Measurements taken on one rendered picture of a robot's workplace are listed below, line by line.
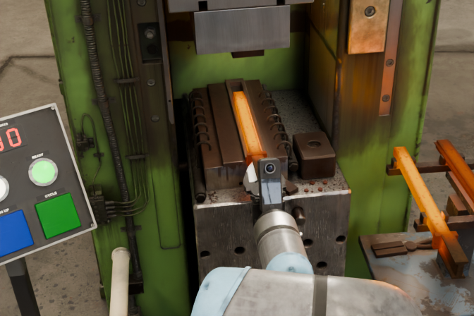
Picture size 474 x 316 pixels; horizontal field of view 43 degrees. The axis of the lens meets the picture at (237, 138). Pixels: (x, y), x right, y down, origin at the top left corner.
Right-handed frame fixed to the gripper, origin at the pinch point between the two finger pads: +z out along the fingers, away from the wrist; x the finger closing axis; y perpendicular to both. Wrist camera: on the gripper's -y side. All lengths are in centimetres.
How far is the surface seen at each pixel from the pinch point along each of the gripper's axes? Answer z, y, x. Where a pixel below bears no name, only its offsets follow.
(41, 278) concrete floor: 75, 103, -78
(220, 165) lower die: 3.5, 2.3, -8.5
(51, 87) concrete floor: 256, 108, -96
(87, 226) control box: -12.5, 3.0, -38.8
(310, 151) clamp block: 5.6, 2.3, 13.9
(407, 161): -1.6, 3.0, 35.8
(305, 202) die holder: -3.5, 10.5, 10.7
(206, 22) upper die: 3.9, -33.7, -10.1
